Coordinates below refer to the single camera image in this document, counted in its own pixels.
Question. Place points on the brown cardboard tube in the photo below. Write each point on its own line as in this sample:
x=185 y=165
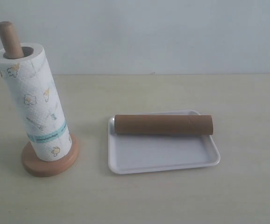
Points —
x=164 y=124

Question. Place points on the patterned white paper towel roll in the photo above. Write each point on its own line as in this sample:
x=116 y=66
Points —
x=33 y=90

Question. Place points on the wooden paper towel holder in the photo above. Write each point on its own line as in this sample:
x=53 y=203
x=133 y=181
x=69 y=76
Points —
x=32 y=164

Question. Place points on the white rectangular tray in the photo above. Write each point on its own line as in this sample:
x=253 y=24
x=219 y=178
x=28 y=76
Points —
x=142 y=153

